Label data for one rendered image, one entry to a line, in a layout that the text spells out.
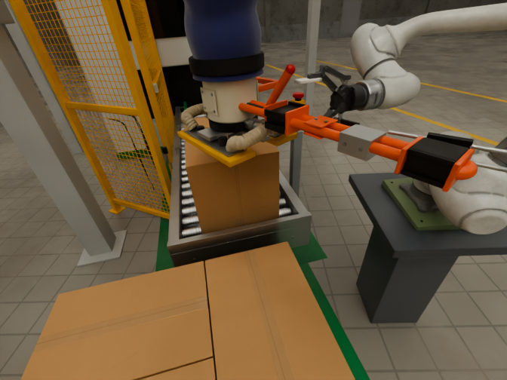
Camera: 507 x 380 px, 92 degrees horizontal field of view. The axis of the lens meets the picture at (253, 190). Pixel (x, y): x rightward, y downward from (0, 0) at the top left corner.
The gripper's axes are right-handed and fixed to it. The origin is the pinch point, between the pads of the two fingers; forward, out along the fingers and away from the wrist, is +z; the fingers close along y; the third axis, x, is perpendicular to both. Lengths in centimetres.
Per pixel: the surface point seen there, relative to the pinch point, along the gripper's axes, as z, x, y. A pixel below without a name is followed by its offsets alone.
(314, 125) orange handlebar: 5.1, -17.0, -1.0
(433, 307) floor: -81, -23, 121
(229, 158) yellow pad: 22.0, -0.4, 11.5
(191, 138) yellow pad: 30.3, 20.2, 11.5
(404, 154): -0.6, -35.9, -1.2
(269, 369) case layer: 25, -35, 67
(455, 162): -3.8, -42.1, -1.9
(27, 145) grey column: 113, 97, 29
